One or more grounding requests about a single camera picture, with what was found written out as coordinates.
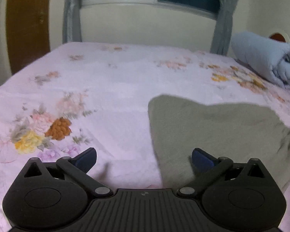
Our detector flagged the grey knit pants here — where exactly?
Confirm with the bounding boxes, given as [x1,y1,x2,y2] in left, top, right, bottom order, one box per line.
[148,95,290,191]

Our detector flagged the right grey curtain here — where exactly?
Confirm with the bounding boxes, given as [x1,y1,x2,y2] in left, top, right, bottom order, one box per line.
[210,0,238,55]

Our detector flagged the grey curtain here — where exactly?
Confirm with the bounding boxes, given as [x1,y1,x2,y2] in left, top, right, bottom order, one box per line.
[62,0,82,44]
[210,0,238,55]

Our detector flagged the left grey curtain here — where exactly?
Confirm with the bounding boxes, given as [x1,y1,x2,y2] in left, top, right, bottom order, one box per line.
[62,0,82,44]

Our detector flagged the brown wooden door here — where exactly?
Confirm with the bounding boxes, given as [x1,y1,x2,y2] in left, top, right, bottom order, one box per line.
[6,0,50,74]

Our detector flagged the pink floral bed cover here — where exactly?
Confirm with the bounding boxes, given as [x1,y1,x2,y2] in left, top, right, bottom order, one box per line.
[0,43,290,231]

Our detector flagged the rolled light blue duvet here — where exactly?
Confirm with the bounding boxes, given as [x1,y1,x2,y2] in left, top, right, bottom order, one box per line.
[230,32,290,89]

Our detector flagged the red wooden headboard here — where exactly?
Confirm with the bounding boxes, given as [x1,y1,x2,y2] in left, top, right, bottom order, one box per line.
[268,28,290,90]

